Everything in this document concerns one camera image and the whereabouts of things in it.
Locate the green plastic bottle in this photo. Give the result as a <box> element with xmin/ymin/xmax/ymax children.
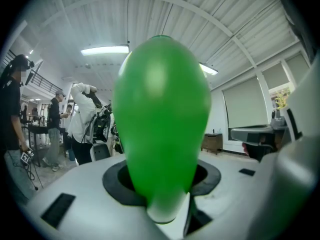
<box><xmin>111</xmin><ymin>34</ymin><xmax>213</xmax><ymax>225</ymax></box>

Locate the black stair railing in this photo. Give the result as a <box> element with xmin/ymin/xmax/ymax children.
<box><xmin>1</xmin><ymin>49</ymin><xmax>64</xmax><ymax>93</ymax></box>

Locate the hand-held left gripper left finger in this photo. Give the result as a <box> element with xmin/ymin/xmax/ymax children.
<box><xmin>23</xmin><ymin>155</ymin><xmax>187</xmax><ymax>240</ymax></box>

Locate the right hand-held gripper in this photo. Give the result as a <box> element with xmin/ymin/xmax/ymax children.
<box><xmin>229</xmin><ymin>56</ymin><xmax>320</xmax><ymax>163</ymax></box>

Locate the black power adapter cable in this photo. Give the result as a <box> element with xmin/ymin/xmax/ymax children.
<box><xmin>24</xmin><ymin>162</ymin><xmax>45</xmax><ymax>192</ymax></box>

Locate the white rounded machine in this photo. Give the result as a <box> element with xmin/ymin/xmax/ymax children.
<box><xmin>89</xmin><ymin>140</ymin><xmax>112</xmax><ymax>163</ymax></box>

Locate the ceiling tube light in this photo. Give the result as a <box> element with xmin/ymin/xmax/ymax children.
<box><xmin>80</xmin><ymin>44</ymin><xmax>130</xmax><ymax>57</ymax></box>
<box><xmin>198</xmin><ymin>62</ymin><xmax>219</xmax><ymax>77</ymax></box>

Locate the grey desktop appliance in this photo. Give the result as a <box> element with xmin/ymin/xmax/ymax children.
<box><xmin>270</xmin><ymin>108</ymin><xmax>288</xmax><ymax>130</ymax></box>

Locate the black table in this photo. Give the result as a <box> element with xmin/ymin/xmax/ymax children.
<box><xmin>26</xmin><ymin>123</ymin><xmax>69</xmax><ymax>168</ymax></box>

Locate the small grey roller blind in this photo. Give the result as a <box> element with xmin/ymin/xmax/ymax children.
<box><xmin>284</xmin><ymin>51</ymin><xmax>311</xmax><ymax>78</ymax></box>
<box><xmin>261</xmin><ymin>60</ymin><xmax>291</xmax><ymax>90</ymax></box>

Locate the small wooden cabinet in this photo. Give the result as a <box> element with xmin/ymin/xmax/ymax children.
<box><xmin>200</xmin><ymin>132</ymin><xmax>224</xmax><ymax>156</ymax></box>

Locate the large grey roller blind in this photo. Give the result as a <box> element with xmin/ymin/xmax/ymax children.
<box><xmin>221</xmin><ymin>75</ymin><xmax>270</xmax><ymax>129</ymax></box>

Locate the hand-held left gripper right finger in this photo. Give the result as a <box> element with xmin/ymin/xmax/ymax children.
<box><xmin>183</xmin><ymin>137</ymin><xmax>320</xmax><ymax>240</ymax></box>

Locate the green potted plant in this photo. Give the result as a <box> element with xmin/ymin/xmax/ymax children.
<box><xmin>273</xmin><ymin>88</ymin><xmax>292</xmax><ymax>111</ymax></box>

